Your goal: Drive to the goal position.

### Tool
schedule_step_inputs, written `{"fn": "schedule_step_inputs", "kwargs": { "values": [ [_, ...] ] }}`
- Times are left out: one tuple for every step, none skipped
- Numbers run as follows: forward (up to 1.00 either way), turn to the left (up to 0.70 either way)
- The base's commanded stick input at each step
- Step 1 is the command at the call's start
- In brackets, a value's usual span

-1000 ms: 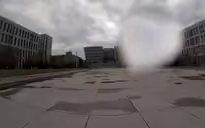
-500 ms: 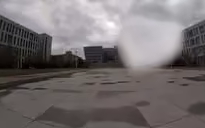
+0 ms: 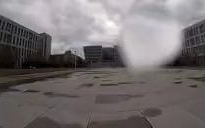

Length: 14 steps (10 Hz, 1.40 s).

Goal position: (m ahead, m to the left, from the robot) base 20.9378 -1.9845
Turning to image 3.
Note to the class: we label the dark glass building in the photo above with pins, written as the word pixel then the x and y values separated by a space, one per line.
pixel 96 54

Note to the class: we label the grey stone slab plaza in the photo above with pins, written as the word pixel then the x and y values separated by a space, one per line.
pixel 116 86

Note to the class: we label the low dark building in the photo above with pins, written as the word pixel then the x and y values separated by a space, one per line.
pixel 65 60

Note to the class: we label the dark raised kerb strip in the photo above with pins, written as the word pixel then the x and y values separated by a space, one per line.
pixel 20 80

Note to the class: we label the long grey office building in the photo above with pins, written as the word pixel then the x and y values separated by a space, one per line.
pixel 13 40

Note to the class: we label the pale grid-window building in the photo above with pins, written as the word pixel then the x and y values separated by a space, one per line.
pixel 200 40

